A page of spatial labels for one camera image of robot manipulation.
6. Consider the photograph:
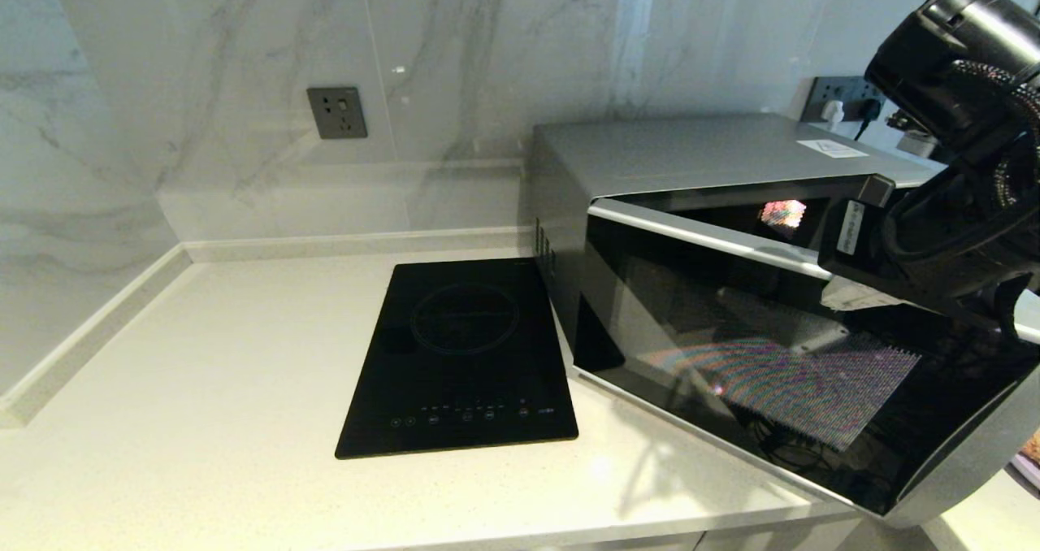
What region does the dark glass microwave door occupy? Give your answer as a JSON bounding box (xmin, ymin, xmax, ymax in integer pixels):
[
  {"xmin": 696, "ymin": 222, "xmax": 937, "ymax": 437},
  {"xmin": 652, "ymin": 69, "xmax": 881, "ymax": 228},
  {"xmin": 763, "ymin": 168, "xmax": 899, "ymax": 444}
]
[{"xmin": 573, "ymin": 197, "xmax": 1040, "ymax": 530}]

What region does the purple plate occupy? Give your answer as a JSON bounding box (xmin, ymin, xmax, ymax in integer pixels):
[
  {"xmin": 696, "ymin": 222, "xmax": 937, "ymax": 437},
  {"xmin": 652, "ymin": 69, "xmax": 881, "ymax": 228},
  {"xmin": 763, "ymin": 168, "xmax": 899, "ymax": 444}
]
[{"xmin": 1007, "ymin": 452, "xmax": 1040, "ymax": 492}]

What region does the white sheet of paper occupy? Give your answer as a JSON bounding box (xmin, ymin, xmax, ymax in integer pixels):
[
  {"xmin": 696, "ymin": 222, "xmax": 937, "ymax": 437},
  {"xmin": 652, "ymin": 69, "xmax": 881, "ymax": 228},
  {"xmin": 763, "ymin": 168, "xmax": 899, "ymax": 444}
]
[{"xmin": 795, "ymin": 140, "xmax": 869, "ymax": 161}]

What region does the black power plug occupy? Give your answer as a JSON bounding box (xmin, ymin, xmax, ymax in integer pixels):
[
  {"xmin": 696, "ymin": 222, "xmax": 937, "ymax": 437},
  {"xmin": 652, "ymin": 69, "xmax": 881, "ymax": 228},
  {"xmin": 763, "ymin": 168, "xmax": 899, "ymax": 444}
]
[{"xmin": 852, "ymin": 100, "xmax": 882, "ymax": 142}]

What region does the black induction cooktop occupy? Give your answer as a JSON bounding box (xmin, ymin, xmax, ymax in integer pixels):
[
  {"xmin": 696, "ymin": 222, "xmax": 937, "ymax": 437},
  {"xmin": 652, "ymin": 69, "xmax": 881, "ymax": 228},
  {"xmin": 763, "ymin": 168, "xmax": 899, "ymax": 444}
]
[{"xmin": 335, "ymin": 258, "xmax": 580, "ymax": 460}]

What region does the white cable label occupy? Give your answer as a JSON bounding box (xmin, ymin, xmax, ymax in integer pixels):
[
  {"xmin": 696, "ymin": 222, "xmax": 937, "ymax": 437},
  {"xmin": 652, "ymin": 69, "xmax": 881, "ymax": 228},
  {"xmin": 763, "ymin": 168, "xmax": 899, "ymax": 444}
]
[{"xmin": 835, "ymin": 200, "xmax": 863, "ymax": 258}]

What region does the double grey wall socket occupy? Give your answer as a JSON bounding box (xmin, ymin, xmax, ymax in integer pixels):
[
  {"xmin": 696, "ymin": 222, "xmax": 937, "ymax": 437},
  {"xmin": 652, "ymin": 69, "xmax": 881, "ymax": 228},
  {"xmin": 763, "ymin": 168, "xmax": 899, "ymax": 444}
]
[{"xmin": 800, "ymin": 76, "xmax": 888, "ymax": 124}]

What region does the single grey wall socket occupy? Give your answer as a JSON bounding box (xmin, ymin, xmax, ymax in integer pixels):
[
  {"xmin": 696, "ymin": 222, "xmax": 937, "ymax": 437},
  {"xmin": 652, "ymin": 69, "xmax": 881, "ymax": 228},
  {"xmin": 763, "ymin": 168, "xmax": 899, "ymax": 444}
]
[{"xmin": 307, "ymin": 87, "xmax": 369, "ymax": 141}]

